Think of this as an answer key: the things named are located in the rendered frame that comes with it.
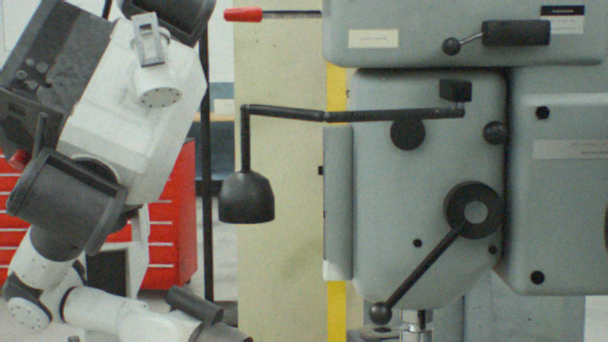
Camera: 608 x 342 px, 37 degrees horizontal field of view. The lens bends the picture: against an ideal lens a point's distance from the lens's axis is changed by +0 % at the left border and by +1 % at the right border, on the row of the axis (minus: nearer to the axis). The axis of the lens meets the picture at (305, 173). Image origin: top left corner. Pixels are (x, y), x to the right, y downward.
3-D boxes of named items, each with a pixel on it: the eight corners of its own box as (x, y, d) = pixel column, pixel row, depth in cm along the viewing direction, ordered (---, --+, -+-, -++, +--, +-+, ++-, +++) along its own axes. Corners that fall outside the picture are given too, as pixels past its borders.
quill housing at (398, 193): (357, 321, 115) (358, 68, 110) (346, 279, 135) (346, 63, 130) (508, 319, 115) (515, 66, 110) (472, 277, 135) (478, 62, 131)
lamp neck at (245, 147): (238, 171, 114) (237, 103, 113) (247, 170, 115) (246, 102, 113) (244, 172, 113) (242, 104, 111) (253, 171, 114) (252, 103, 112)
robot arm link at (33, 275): (-17, 300, 156) (10, 249, 139) (26, 245, 164) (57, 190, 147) (40, 337, 157) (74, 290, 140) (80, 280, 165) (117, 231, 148)
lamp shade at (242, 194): (207, 217, 115) (206, 169, 114) (254, 211, 120) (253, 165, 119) (238, 226, 110) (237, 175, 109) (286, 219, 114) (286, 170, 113)
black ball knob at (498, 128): (485, 147, 109) (486, 121, 109) (479, 144, 112) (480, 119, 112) (509, 146, 109) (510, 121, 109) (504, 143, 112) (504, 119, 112)
